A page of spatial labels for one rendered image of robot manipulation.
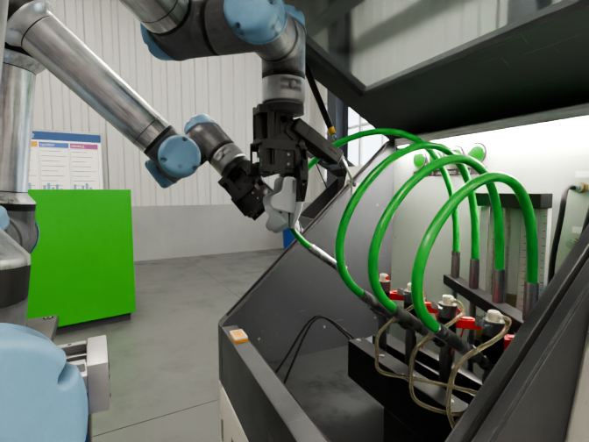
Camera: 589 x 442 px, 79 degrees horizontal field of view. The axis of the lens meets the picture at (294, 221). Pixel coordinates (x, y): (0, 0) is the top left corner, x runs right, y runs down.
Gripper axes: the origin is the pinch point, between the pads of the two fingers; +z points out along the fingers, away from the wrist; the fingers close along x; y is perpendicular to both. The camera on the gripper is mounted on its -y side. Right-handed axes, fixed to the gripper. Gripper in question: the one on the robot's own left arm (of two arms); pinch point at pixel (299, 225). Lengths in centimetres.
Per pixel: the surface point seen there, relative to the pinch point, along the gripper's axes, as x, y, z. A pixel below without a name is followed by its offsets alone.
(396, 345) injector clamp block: -2.4, 1.6, 31.6
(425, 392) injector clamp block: 13.6, 2.0, 36.3
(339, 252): 18.3, -2.8, 11.5
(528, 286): 16.7, -20.0, 33.6
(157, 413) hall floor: -127, 140, -1
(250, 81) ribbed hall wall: -575, -97, -414
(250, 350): -1.7, 26.0, 12.8
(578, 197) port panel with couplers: 4, -41, 32
